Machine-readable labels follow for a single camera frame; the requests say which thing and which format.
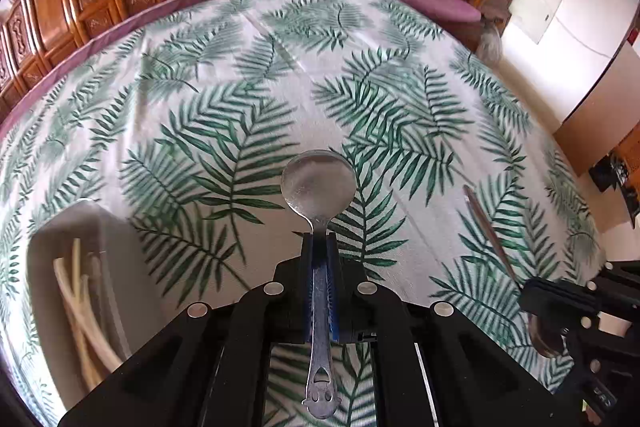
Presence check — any silver metal spoon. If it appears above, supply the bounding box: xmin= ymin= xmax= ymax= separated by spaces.
xmin=281 ymin=150 xmax=357 ymax=419
xmin=463 ymin=184 xmax=564 ymax=359

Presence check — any grey metal utensil tray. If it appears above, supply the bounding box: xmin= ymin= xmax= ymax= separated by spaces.
xmin=27 ymin=200 xmax=166 ymax=409

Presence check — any long white plastic chopstick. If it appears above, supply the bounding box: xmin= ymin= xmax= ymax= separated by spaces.
xmin=53 ymin=237 xmax=122 ymax=391

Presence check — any palm leaf print tablecloth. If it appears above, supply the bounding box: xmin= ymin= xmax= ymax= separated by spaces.
xmin=1 ymin=0 xmax=603 ymax=426

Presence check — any purple bench cushion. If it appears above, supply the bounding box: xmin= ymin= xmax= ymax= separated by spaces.
xmin=1 ymin=0 xmax=208 ymax=139

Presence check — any small wooden side table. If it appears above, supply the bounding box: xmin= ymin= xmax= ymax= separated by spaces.
xmin=480 ymin=0 xmax=514 ymax=36

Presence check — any white electrical panel box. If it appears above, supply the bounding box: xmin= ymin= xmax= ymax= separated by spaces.
xmin=511 ymin=0 xmax=562 ymax=44

